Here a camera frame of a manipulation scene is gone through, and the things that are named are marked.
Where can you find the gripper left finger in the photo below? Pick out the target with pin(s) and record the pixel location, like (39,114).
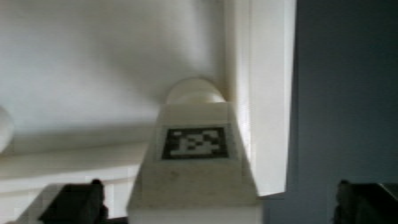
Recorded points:
(76,207)

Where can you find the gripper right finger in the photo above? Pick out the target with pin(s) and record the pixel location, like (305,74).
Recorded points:
(366,203)

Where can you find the white leg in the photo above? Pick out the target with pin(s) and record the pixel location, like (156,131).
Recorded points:
(193,187)

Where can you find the white square tabletop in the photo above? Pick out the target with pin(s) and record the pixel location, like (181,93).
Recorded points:
(94,54)

